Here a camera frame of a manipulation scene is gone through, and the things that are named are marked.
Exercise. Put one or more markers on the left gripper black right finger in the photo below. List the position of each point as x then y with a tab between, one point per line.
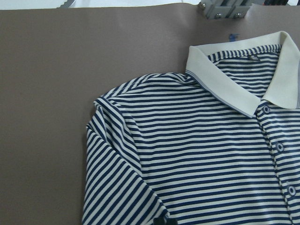
171	222

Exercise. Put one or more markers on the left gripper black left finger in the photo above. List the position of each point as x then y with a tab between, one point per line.
159	221

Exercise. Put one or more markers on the blue white striped polo shirt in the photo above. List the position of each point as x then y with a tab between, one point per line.
216	145

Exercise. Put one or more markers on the aluminium frame post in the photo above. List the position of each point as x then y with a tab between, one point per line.
219	9

